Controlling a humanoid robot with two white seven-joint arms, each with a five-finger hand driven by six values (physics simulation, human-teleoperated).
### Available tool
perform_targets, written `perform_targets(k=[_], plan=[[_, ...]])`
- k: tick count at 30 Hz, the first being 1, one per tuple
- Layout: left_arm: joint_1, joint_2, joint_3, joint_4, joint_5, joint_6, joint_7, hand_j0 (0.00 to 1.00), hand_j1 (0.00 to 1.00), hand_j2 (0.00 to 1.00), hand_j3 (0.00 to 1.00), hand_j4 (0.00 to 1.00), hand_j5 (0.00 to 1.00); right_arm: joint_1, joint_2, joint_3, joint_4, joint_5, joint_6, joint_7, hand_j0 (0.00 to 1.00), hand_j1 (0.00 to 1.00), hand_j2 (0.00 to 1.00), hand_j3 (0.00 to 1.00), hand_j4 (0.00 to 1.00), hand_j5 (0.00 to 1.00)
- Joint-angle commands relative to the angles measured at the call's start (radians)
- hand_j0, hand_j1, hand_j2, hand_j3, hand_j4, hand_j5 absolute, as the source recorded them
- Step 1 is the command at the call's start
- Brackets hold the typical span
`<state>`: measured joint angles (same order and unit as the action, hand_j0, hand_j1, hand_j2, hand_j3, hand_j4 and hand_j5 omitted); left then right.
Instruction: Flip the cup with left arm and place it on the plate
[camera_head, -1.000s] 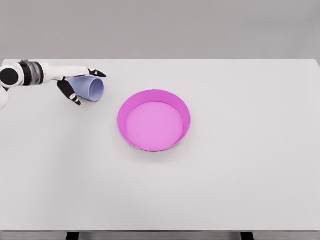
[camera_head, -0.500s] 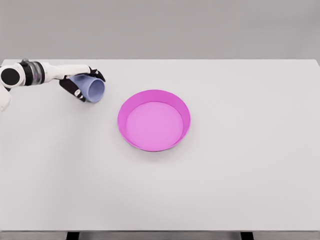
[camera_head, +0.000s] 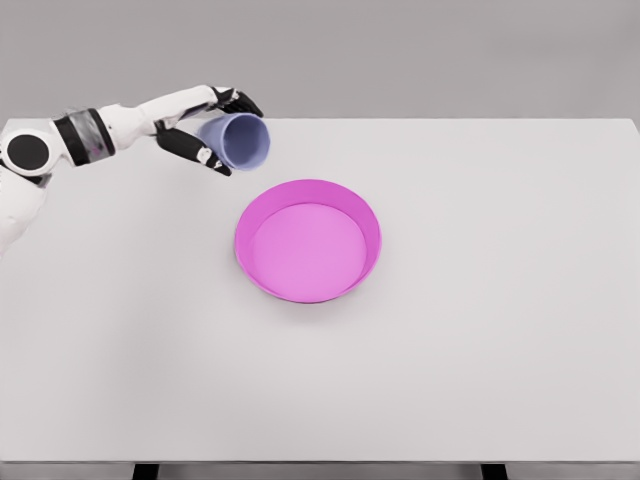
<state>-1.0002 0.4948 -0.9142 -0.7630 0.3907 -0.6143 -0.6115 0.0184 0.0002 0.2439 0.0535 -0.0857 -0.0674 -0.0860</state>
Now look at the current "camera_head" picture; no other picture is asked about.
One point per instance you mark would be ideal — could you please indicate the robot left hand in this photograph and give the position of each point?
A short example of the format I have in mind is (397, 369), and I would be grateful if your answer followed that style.
(172, 111)

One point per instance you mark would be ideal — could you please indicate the lavender blue cup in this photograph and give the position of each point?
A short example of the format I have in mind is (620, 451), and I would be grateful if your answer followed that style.
(245, 141)

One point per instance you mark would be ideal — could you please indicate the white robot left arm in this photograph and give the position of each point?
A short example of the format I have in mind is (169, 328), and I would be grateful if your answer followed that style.
(75, 135)

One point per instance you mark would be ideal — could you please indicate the pink round plate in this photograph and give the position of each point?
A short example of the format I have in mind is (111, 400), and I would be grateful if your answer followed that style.
(308, 243)

